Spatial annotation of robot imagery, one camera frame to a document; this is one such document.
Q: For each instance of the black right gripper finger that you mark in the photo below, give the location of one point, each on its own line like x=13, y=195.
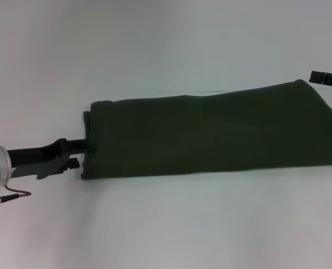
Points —
x=327, y=78

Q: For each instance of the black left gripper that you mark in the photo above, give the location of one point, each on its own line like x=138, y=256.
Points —
x=34, y=154

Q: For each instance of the dark green t-shirt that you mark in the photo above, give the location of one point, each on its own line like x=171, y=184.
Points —
x=211, y=131

